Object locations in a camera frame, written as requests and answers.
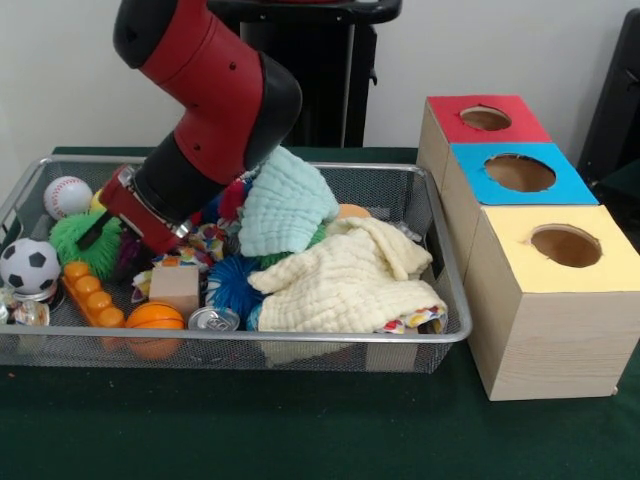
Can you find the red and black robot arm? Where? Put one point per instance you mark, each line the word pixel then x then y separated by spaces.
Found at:
pixel 215 100

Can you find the cream yellow waffle cloth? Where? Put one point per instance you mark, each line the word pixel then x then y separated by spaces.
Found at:
pixel 345 280

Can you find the green cloth side table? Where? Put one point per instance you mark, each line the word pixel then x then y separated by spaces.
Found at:
pixel 622 187

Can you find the dark green table cloth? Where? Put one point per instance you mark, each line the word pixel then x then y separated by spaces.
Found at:
pixel 300 430

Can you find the orange toy basketball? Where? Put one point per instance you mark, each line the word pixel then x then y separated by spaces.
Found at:
pixel 155 317

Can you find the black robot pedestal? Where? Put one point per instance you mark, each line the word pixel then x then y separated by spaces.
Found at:
pixel 350 75

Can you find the green spiky toy with eyes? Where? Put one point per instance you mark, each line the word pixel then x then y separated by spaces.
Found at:
pixel 70 235

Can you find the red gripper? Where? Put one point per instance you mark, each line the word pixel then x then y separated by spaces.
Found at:
pixel 140 220

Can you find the white baseball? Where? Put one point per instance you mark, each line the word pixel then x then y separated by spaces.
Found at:
pixel 67 197

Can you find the small wooden cube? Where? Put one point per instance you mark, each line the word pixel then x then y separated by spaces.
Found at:
pixel 175 287

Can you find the white and black soccer ball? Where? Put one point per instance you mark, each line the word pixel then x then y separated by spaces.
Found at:
pixel 30 265

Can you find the wooden box with three holes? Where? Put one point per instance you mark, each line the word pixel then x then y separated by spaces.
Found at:
pixel 550 340

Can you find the mint green waffle cloth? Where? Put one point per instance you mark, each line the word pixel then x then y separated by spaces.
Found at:
pixel 285 205

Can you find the orange studded toy block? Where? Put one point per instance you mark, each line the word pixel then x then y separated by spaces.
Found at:
pixel 95 295

